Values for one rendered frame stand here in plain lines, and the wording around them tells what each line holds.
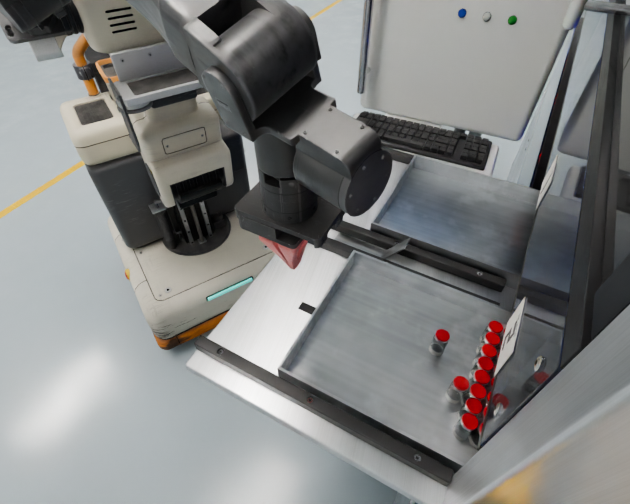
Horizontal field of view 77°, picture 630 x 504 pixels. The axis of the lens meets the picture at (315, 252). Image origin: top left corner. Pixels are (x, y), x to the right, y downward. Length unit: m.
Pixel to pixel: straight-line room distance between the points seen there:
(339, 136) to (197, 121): 0.90
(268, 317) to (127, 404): 1.09
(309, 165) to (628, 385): 0.23
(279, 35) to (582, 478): 0.35
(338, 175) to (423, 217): 0.57
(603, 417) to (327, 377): 0.42
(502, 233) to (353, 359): 0.42
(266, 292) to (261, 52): 0.48
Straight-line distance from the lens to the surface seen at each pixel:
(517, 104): 1.28
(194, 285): 1.53
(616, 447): 0.29
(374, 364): 0.63
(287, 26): 0.31
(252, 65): 0.29
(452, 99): 1.29
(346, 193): 0.29
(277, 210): 0.39
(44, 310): 2.10
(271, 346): 0.65
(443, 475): 0.58
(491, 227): 0.88
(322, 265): 0.74
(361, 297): 0.70
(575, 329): 0.34
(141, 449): 1.61
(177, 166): 1.17
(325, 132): 0.30
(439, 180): 0.96
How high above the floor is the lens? 1.44
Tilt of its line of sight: 48 degrees down
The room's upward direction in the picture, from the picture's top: straight up
